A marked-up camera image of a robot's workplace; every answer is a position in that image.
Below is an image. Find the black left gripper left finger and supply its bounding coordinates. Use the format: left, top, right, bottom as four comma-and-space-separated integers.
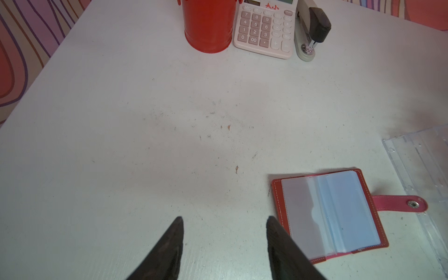
127, 217, 184, 280

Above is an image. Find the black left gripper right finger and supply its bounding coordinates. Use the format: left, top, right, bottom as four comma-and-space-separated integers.
266, 216, 326, 280

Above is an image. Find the red leather card holder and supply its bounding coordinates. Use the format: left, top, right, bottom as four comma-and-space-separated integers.
271, 169, 428, 264

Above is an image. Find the clear plastic card tray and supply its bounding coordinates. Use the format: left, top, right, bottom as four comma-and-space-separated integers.
383, 124, 448, 275

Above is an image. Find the pink desk calculator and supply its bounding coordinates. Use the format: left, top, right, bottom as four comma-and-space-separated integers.
233, 0, 298, 60

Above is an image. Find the beige and black stapler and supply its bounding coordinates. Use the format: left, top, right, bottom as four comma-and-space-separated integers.
294, 0, 331, 62

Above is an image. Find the red metal pen bucket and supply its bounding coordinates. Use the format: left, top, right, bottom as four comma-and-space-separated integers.
177, 0, 242, 54

